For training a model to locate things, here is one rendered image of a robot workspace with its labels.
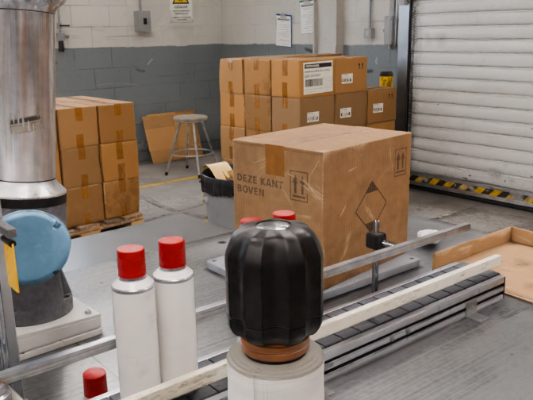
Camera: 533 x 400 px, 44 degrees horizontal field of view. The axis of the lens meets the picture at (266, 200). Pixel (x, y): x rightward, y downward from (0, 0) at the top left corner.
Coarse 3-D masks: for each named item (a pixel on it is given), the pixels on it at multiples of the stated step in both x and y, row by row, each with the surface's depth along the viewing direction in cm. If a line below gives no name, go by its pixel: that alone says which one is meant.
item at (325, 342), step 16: (496, 272) 124; (400, 288) 118; (448, 288) 117; (464, 288) 118; (352, 304) 111; (416, 304) 111; (368, 320) 105; (384, 320) 105; (336, 336) 100; (352, 336) 100; (224, 352) 95; (208, 384) 87; (224, 384) 87
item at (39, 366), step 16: (464, 224) 127; (416, 240) 118; (432, 240) 121; (368, 256) 110; (384, 256) 113; (336, 272) 106; (224, 304) 92; (112, 336) 83; (64, 352) 79; (80, 352) 79; (96, 352) 81; (16, 368) 75; (32, 368) 76; (48, 368) 77
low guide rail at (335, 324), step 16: (496, 256) 123; (448, 272) 115; (464, 272) 116; (480, 272) 120; (416, 288) 108; (432, 288) 111; (368, 304) 102; (384, 304) 104; (400, 304) 106; (336, 320) 97; (352, 320) 99; (320, 336) 96; (208, 368) 84; (224, 368) 85; (160, 384) 80; (176, 384) 80; (192, 384) 82
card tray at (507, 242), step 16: (480, 240) 149; (496, 240) 153; (512, 240) 157; (528, 240) 153; (448, 256) 142; (464, 256) 146; (480, 256) 147; (512, 256) 146; (528, 256) 146; (512, 272) 137; (528, 272) 137; (512, 288) 129; (528, 288) 128
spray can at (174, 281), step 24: (168, 240) 80; (168, 264) 80; (168, 288) 80; (192, 288) 82; (168, 312) 81; (192, 312) 82; (168, 336) 81; (192, 336) 83; (168, 360) 82; (192, 360) 83
